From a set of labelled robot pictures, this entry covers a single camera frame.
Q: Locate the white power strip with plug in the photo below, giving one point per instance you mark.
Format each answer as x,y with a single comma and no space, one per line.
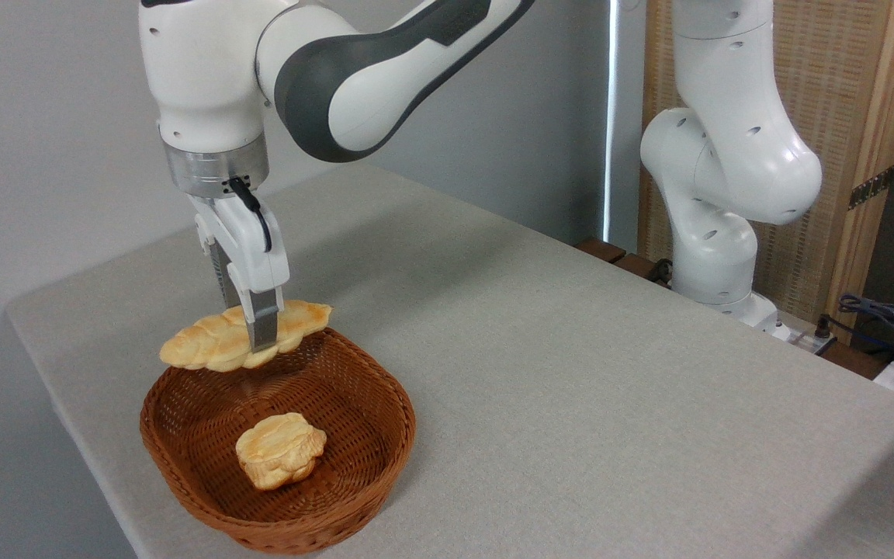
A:
804,338

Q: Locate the brown wicker basket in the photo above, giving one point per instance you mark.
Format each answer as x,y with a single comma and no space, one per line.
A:
183,419

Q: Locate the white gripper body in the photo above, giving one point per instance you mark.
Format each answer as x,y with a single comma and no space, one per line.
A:
249,252

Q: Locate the small round bread roll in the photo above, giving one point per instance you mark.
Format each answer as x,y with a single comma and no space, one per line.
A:
280,450

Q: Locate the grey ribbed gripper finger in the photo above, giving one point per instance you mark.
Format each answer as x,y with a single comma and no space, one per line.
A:
263,322
223,283

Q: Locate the long braided bread loaf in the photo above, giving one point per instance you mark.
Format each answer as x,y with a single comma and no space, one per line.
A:
199,349

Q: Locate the grey fabric tablecloth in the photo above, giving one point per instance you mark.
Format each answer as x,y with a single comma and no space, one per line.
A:
649,435

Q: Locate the metal screen hinge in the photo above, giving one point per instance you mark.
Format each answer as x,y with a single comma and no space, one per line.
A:
871,189

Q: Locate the dark brown wooden slat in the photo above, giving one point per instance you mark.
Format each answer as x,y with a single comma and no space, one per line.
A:
854,361
601,249
637,268

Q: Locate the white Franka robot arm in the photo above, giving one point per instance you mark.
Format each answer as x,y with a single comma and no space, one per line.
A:
206,78

